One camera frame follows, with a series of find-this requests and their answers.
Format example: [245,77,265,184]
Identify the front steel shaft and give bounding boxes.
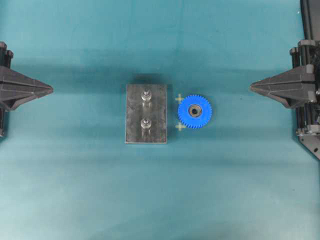
[140,118,152,131]

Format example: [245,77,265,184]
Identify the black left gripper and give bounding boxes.
[0,41,54,137]

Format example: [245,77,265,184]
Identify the steel shaft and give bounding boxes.
[140,118,152,131]
[141,89,152,104]

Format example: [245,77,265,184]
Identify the grey metal base plate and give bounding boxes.
[125,84,167,144]

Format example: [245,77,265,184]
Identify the rear steel shaft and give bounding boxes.
[141,89,152,104]

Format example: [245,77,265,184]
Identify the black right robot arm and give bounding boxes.
[250,0,320,158]

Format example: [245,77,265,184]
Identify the large blue plastic gear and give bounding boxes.
[177,94,213,129]

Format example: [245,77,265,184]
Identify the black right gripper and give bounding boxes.
[250,40,320,136]

